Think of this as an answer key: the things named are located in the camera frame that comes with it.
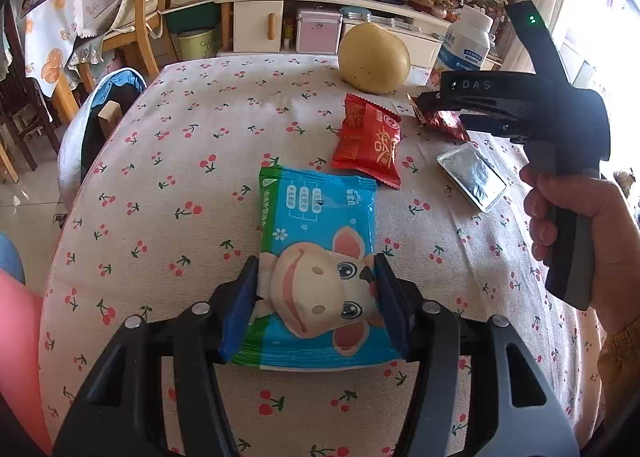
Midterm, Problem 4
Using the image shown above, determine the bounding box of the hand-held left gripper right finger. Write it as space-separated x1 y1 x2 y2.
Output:
373 252 581 457

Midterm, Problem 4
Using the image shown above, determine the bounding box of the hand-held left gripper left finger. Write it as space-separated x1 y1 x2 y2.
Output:
52 256 261 457

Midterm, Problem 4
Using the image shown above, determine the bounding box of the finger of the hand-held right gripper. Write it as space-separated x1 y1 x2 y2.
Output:
415 90 507 134

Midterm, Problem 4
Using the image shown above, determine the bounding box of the dark red foil wrapper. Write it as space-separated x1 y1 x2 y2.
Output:
406 93 471 142

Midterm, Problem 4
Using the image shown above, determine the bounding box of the blue cartoon snack packet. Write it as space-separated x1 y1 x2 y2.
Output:
227 164 403 372

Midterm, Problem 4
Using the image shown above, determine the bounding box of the person's right hand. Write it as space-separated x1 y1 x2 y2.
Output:
519 172 640 336

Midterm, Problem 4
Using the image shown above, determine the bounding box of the silver foil packet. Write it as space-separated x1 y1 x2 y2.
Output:
436 143 508 214

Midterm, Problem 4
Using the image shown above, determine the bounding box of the white plastic bottle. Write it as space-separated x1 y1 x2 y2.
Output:
432 5 495 72

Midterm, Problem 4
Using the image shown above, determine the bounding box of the red snack packet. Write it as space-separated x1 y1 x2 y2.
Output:
331 93 402 188

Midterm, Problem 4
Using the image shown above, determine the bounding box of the yellow pomelo fruit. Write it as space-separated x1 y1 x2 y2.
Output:
338 22 411 94

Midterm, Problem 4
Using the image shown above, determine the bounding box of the pink case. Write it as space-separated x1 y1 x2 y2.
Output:
295 9 343 54

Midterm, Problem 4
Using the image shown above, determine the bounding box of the pink plastic bin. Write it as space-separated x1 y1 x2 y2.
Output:
0 269 53 457

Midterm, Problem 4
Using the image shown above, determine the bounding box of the white blue jacket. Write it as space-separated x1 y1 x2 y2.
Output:
56 68 148 202

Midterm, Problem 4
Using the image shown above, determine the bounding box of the white television cabinet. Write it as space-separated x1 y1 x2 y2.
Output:
214 0 503 72

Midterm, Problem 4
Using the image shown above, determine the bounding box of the light green bucket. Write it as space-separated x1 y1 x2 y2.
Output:
176 28 217 60

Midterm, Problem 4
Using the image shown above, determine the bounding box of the dark green box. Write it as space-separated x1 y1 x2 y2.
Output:
165 4 221 35

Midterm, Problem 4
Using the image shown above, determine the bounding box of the dark wooden chair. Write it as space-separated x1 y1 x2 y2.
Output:
0 2 56 182

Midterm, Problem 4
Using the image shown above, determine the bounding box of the orange print tablecloth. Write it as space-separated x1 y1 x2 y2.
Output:
22 0 106 98

